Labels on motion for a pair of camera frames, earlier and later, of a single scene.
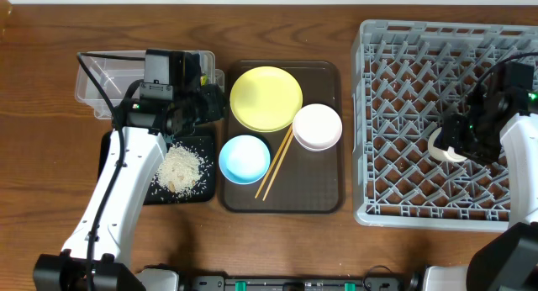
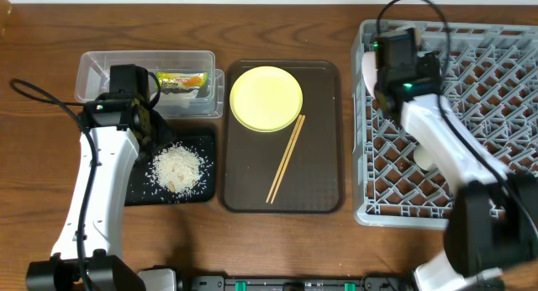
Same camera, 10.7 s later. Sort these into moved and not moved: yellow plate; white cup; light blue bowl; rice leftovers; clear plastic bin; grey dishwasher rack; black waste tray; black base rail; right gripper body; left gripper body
Moved: left gripper body; right gripper body; light blue bowl; white cup
Not moved: black base rail; grey dishwasher rack; clear plastic bin; rice leftovers; yellow plate; black waste tray
